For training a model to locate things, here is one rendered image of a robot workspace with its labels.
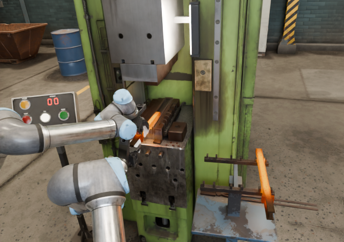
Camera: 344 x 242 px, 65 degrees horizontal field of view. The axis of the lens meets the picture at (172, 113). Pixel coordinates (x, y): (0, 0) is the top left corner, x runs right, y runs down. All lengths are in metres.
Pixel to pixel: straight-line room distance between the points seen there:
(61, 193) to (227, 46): 1.02
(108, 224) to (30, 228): 1.86
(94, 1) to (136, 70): 0.44
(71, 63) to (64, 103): 4.45
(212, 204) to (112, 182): 0.81
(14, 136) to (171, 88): 1.23
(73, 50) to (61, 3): 3.41
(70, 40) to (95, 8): 4.37
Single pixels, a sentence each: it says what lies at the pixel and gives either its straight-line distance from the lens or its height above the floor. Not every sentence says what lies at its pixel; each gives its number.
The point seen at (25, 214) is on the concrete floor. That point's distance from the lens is 2.77.
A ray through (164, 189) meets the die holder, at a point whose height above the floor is 0.60.
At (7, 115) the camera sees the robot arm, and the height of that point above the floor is 1.38.
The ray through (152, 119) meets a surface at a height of 1.01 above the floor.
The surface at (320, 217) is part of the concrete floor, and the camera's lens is 2.56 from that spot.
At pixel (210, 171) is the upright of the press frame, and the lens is 1.79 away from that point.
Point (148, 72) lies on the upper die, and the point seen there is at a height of 1.32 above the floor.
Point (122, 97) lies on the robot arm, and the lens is 1.17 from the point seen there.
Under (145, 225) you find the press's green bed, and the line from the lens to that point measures 2.04.
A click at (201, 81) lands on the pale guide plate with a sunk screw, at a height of 1.24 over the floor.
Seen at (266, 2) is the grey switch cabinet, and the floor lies 1.16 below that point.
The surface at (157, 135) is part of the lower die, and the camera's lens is 1.55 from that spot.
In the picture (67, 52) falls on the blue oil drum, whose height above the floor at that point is 0.50.
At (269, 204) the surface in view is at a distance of 1.16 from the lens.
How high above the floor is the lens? 1.75
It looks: 27 degrees down
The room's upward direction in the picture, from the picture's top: 3 degrees counter-clockwise
